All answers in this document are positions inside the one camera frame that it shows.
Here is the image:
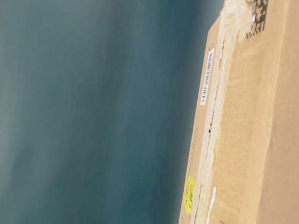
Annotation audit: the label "brown cardboard box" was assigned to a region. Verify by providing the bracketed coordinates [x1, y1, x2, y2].
[178, 0, 299, 224]

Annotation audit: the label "yellow sticker label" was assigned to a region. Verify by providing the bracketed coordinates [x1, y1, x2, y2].
[184, 175, 196, 214]

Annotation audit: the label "white barcode label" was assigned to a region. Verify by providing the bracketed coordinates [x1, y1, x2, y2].
[200, 49, 214, 106]

